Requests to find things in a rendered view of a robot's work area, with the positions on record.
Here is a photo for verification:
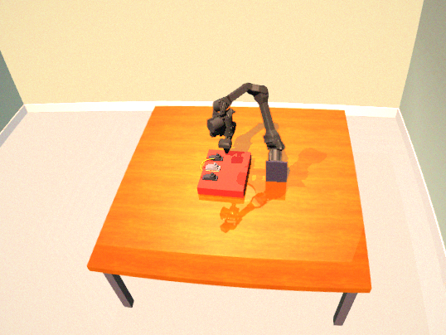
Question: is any red flat panel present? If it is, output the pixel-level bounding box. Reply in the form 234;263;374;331
197;149;251;198

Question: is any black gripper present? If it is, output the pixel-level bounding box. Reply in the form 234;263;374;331
218;121;236;153

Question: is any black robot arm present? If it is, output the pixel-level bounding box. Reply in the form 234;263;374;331
206;82;285;162

